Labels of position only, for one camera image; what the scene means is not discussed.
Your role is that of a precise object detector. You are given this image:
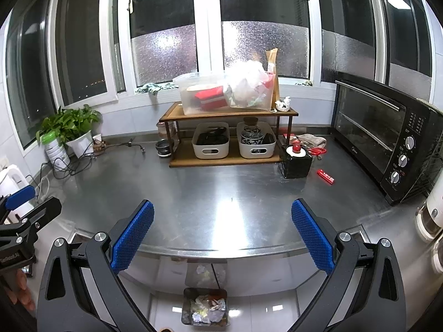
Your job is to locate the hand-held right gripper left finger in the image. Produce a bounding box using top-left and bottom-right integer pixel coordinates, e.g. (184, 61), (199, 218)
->
(36, 199), (163, 332)

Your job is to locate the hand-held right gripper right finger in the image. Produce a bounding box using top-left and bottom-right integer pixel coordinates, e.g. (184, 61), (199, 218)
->
(289, 198), (407, 332)

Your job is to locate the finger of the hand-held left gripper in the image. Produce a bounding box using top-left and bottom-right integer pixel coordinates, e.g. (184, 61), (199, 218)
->
(14, 196), (63, 236)
(5, 185), (37, 211)

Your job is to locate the dark trash bin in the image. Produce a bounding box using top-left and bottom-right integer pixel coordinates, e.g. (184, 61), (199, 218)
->
(180, 287), (230, 328)

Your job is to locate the person's left hand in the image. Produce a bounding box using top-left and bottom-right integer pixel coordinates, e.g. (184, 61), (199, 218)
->
(4, 269), (37, 313)

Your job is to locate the white kettle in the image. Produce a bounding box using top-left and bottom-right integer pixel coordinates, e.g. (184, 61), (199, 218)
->
(0, 164), (36, 222)

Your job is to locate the white bottle green lid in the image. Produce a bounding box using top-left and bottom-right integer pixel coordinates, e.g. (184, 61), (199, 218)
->
(41, 131), (72, 168)

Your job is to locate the red rectangular packet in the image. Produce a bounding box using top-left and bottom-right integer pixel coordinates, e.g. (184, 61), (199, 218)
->
(318, 168), (337, 186)

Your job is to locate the black square canister red knob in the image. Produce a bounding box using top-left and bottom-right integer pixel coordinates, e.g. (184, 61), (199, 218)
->
(279, 138), (314, 180)

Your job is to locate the green potted plant white pot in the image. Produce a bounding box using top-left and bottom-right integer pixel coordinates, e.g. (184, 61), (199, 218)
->
(36, 104), (103, 158)

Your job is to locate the beige cloth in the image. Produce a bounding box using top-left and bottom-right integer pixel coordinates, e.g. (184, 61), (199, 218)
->
(296, 133), (328, 149)

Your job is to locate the white plastic basket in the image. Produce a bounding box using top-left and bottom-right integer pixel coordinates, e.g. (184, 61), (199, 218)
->
(191, 122), (231, 160)
(236, 122), (277, 160)

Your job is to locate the glass jar with lid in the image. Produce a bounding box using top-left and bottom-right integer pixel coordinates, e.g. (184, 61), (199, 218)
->
(157, 121), (178, 142)

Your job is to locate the blue patterned ceramic bowl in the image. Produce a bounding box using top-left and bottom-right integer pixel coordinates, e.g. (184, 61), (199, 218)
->
(241, 118), (266, 143)

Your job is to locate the black toaster oven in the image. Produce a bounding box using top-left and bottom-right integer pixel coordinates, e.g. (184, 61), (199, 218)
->
(330, 72), (443, 207)

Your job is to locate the black pouch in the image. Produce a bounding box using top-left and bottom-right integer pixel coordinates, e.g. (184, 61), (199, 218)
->
(196, 126), (228, 145)

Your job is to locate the white appliance with glass jar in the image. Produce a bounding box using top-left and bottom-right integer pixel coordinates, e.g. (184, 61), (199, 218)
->
(414, 176), (443, 274)

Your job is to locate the wooden shelf rack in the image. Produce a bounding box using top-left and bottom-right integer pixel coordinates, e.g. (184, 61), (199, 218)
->
(158, 101), (299, 168)

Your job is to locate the green cloth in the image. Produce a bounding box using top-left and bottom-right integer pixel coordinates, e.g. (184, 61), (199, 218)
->
(135, 82), (179, 96)

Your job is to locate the clear plastic storage box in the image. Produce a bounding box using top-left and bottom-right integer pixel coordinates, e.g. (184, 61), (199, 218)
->
(172, 71), (277, 117)

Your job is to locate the red box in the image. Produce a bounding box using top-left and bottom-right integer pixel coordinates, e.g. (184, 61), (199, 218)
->
(194, 86), (228, 111)

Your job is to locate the bundle of white plastic bags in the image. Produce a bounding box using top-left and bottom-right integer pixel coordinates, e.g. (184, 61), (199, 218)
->
(223, 60), (274, 110)

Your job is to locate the brown paper bag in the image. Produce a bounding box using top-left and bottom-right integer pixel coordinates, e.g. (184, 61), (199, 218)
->
(265, 48), (281, 103)

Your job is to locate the frosted glass window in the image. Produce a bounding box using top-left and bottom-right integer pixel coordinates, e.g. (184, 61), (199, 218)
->
(0, 0), (443, 150)

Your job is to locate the black cable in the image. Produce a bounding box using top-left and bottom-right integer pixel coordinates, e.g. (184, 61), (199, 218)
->
(38, 138), (145, 181)

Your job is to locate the black wire rack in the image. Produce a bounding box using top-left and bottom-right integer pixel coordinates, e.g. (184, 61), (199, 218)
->
(413, 135), (443, 198)

